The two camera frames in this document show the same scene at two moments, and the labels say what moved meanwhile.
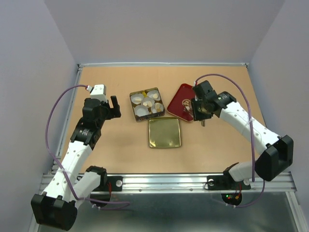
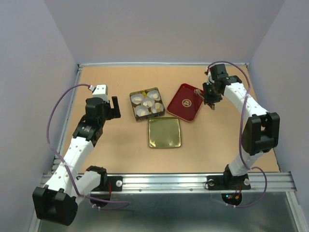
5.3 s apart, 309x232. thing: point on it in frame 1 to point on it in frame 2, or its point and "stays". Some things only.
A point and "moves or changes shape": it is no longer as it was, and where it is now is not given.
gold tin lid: (164, 132) stays
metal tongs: (202, 123) moves or changes shape
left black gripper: (113, 112) stays
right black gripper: (197, 115) to (208, 98)
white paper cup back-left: (137, 98) stays
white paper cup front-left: (141, 110) stays
